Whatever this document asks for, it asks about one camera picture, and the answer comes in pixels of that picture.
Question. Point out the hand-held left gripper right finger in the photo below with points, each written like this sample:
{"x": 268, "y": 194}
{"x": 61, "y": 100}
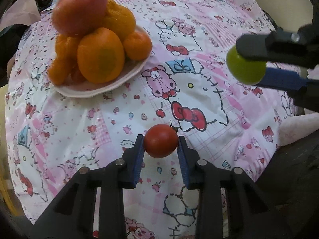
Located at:
{"x": 183, "y": 159}

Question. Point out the large bumpy orange tangerine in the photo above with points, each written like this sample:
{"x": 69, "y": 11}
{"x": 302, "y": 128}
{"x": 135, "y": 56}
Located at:
{"x": 119, "y": 21}

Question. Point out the small tangerine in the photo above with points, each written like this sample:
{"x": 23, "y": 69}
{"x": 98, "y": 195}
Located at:
{"x": 138, "y": 44}

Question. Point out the small green tomato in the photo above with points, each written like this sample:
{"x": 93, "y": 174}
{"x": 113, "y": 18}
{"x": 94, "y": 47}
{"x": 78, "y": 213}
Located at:
{"x": 244, "y": 71}

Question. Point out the pink plate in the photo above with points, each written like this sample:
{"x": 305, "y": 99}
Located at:
{"x": 129, "y": 74}

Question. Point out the pink cartoon printed blanket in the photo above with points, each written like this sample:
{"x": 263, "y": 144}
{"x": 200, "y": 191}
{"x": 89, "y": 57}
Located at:
{"x": 112, "y": 109}

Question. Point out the small red tomato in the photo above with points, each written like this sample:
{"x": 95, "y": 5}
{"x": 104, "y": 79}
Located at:
{"x": 160, "y": 140}

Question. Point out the small orange tomato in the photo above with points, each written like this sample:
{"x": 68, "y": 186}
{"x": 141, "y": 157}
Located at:
{"x": 58, "y": 71}

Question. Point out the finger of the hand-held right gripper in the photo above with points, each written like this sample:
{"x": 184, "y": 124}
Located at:
{"x": 254, "y": 47}
{"x": 281, "y": 78}

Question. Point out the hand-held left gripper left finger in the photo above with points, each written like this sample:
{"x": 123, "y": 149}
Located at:
{"x": 138, "y": 159}

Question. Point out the red apple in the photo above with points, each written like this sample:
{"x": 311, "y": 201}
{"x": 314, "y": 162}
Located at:
{"x": 79, "y": 10}

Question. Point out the round orange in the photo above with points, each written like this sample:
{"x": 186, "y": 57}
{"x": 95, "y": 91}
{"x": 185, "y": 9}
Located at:
{"x": 99, "y": 54}

